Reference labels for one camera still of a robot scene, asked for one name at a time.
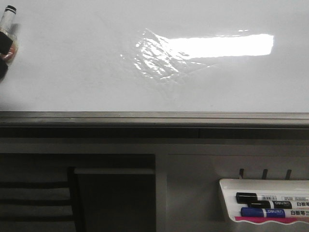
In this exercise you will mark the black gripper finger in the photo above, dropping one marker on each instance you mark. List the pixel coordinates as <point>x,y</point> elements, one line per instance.
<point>3,68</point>
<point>5,43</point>

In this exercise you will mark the taped white whiteboard marker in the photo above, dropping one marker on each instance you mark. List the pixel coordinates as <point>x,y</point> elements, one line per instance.
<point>6,26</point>

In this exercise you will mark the white whiteboard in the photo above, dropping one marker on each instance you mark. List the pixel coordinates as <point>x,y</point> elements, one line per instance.
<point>159,55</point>

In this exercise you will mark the dark chair backrest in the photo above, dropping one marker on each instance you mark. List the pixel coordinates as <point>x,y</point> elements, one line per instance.
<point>74,201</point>

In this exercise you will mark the white plastic marker tray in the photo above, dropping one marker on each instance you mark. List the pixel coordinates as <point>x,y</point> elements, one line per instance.
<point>229,187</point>

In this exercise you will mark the left black hook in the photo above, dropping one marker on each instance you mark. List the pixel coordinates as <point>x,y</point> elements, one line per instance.
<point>241,173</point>

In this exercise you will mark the black hook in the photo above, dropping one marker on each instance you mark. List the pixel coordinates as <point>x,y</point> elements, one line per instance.
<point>241,173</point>
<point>264,174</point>
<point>288,174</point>

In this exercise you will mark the upper black capped marker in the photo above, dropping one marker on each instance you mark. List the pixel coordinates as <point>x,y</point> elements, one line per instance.
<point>246,197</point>

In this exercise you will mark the middle black hook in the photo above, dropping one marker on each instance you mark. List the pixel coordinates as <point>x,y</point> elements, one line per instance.
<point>264,174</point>

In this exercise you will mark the blue capped marker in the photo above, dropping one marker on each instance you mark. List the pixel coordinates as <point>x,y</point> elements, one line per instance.
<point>274,213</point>

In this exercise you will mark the middle black barrel marker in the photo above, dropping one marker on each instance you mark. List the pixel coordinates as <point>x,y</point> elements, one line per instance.
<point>279,204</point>

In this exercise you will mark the right black hook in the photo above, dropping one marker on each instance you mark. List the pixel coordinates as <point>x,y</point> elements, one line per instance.
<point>288,174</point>

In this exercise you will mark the grey whiteboard bottom frame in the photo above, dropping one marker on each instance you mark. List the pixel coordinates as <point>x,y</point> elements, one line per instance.
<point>188,125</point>

